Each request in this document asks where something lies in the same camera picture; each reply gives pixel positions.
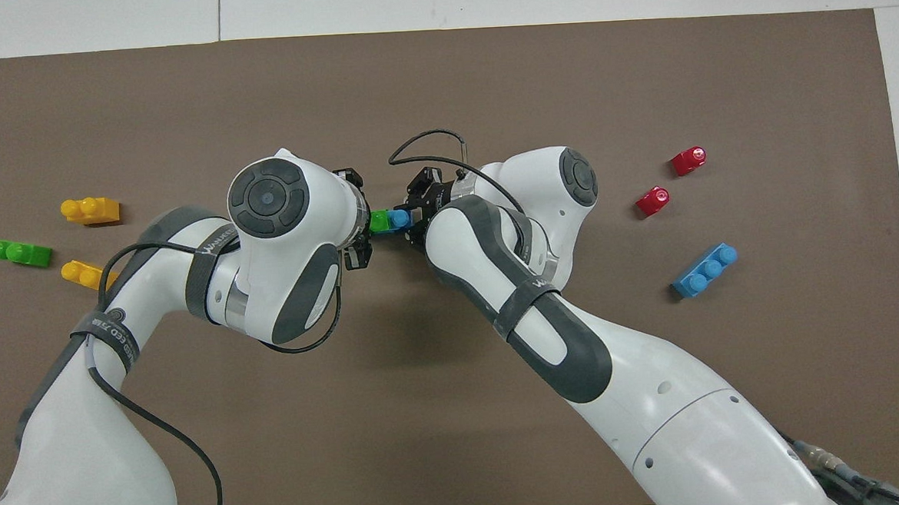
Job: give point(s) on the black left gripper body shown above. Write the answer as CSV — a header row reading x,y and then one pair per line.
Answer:
x,y
365,224

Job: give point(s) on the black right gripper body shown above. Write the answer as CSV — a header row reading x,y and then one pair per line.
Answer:
x,y
439,193

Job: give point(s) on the green two-stud block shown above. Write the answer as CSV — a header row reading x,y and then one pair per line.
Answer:
x,y
19,253
379,221

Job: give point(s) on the blue three-stud block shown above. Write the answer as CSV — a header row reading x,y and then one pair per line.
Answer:
x,y
704,271
399,220

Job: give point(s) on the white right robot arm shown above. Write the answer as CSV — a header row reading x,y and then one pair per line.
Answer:
x,y
698,439

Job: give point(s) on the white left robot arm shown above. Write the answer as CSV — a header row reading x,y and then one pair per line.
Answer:
x,y
295,237

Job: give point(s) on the red one-stud block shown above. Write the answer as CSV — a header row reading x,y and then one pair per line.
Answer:
x,y
689,161
652,202

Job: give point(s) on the yellow two-stud block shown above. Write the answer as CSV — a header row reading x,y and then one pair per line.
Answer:
x,y
92,211
77,272

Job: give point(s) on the brown table mat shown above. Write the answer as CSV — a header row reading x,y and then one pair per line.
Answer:
x,y
410,93

